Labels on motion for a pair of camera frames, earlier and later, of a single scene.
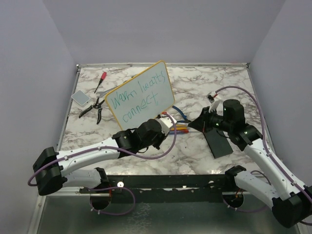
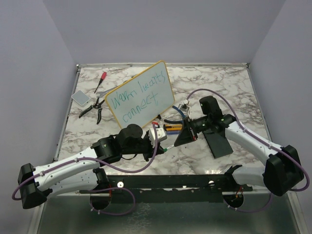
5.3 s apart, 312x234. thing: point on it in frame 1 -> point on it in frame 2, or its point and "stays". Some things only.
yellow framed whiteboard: (143, 97) stays
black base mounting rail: (195, 188) stays
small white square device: (80, 97) stays
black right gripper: (202, 123) -> (187, 134)
